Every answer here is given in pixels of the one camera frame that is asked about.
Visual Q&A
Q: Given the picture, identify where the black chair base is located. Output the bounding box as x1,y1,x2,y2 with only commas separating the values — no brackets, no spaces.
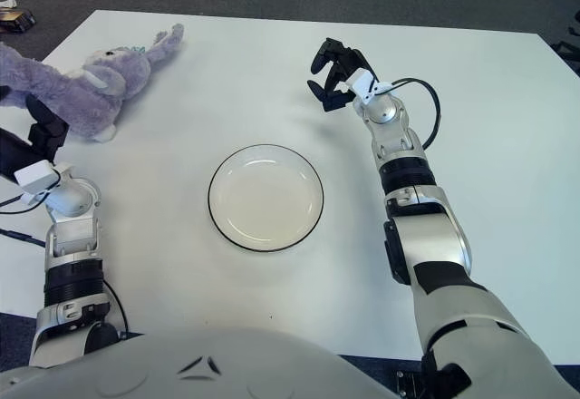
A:
550,8,580,76

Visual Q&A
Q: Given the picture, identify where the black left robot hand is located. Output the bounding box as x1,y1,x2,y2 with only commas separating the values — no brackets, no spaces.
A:
0,94,72,183

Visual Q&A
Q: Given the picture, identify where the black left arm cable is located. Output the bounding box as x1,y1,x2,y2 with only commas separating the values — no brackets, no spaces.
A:
0,176,131,339

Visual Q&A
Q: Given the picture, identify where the black and gold box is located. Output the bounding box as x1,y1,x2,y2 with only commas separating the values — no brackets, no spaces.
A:
0,7,36,34

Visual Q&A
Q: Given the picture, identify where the metal table bracket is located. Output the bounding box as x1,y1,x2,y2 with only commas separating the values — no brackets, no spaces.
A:
394,369,431,399

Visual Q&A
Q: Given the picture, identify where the grey robot torso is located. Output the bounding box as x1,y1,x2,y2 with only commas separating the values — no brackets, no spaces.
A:
0,326,400,399

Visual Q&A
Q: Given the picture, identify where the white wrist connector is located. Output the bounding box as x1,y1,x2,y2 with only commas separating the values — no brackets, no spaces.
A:
346,68,395,103
13,160,60,205

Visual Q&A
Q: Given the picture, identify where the white right wrist connector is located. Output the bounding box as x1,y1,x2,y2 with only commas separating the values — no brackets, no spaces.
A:
346,68,395,103

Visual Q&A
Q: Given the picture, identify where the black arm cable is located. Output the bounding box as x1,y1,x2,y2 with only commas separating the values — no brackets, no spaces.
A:
375,77,443,151
0,176,131,339

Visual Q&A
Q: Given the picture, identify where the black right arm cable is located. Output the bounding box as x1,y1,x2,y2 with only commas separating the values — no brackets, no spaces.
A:
375,77,443,151

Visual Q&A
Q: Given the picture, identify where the white left wrist connector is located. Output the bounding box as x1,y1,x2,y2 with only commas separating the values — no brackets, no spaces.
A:
13,160,60,205

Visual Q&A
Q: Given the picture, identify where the white plate with black rim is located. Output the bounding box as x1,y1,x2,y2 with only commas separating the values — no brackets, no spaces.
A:
208,143,325,254

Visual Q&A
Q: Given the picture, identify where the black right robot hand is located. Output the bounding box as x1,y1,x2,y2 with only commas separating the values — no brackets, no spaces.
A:
306,37,377,112

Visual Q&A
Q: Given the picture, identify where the purple plush rabbit doll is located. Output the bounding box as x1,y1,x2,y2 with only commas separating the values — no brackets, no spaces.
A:
0,23,186,144

